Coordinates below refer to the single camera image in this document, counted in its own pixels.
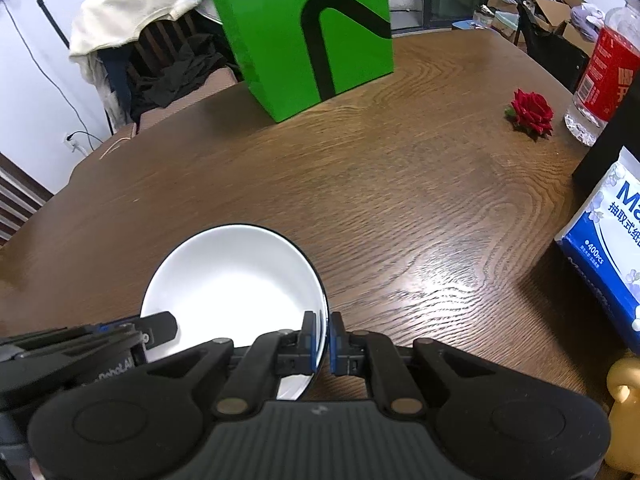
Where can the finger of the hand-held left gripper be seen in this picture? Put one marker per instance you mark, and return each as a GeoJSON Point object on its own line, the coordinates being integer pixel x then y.
{"type": "Point", "coordinates": [160, 332]}
{"type": "Point", "coordinates": [75, 337]}

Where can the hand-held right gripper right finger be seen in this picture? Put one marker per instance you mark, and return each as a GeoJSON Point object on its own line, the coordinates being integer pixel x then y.
{"type": "Point", "coordinates": [337, 345]}

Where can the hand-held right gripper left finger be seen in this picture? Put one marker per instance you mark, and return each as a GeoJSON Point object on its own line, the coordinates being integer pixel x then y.
{"type": "Point", "coordinates": [309, 345]}

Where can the white bowl with black rim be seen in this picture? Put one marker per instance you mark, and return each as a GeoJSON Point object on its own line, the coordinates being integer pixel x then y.
{"type": "Point", "coordinates": [225, 280]}

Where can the dark wooden chair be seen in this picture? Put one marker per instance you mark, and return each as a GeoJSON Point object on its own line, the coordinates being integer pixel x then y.
{"type": "Point", "coordinates": [155, 40]}
{"type": "Point", "coordinates": [20, 195]}

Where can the black cloth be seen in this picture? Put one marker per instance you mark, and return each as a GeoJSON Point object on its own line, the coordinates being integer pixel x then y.
{"type": "Point", "coordinates": [185, 75]}

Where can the blue tissue pack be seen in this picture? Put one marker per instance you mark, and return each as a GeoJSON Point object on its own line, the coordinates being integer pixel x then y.
{"type": "Point", "coordinates": [605, 240]}

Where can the yellow mug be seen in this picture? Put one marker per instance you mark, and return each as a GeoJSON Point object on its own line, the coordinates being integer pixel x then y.
{"type": "Point", "coordinates": [627, 410]}

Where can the red rose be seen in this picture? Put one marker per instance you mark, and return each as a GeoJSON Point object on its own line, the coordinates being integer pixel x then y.
{"type": "Point", "coordinates": [532, 112]}

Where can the green paper bag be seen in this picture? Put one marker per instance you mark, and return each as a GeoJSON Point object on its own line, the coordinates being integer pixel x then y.
{"type": "Point", "coordinates": [280, 35]}

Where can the chair with white cloth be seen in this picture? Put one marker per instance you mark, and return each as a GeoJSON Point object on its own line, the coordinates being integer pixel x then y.
{"type": "Point", "coordinates": [135, 5]}

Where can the black tripod stand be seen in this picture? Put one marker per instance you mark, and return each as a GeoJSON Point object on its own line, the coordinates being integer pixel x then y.
{"type": "Point", "coordinates": [47, 10]}

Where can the black tote bag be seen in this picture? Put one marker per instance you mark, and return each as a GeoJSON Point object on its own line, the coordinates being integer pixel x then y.
{"type": "Point", "coordinates": [555, 55]}

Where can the water bottle red label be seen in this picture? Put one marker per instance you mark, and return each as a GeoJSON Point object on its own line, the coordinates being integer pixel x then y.
{"type": "Point", "coordinates": [605, 70]}

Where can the cardboard box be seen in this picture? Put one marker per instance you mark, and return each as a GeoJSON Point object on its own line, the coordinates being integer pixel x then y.
{"type": "Point", "coordinates": [550, 10]}

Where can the white wall outlet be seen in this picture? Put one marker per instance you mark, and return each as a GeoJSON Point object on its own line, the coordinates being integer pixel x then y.
{"type": "Point", "coordinates": [74, 146]}

